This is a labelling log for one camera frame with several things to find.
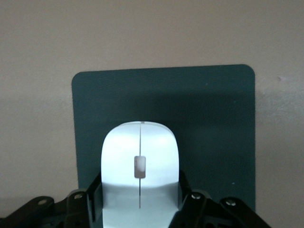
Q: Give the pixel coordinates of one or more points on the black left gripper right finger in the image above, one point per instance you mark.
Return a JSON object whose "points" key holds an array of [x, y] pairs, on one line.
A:
{"points": [[202, 213]]}

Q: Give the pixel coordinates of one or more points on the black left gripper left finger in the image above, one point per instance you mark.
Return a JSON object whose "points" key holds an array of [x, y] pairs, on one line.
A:
{"points": [[76, 209]]}

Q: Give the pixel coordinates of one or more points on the white computer mouse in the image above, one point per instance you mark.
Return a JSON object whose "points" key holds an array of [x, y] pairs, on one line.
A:
{"points": [[118, 161]]}

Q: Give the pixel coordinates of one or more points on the black mouse pad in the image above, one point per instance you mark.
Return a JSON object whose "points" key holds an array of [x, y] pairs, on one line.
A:
{"points": [[202, 118]]}

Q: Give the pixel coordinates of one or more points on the brown table cover mat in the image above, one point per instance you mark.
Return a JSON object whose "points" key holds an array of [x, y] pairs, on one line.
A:
{"points": [[142, 35]]}

